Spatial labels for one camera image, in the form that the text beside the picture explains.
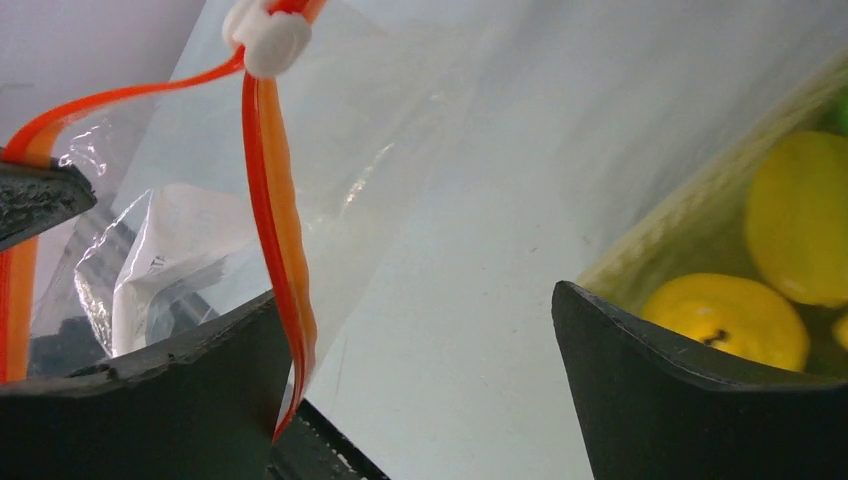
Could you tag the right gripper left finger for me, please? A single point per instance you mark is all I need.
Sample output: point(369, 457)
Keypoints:
point(202, 404)

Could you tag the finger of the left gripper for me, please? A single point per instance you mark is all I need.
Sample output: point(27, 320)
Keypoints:
point(34, 200)

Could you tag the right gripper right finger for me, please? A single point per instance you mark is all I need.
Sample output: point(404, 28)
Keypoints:
point(653, 404)

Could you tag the yellow lemon toy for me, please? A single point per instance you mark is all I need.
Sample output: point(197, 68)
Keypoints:
point(738, 316)

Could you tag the clear zip top bag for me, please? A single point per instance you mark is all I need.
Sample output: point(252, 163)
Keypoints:
point(283, 164)

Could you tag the cream plastic basket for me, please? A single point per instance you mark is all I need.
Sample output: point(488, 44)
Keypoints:
point(700, 227)

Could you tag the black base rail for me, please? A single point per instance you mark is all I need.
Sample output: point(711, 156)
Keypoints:
point(312, 448)

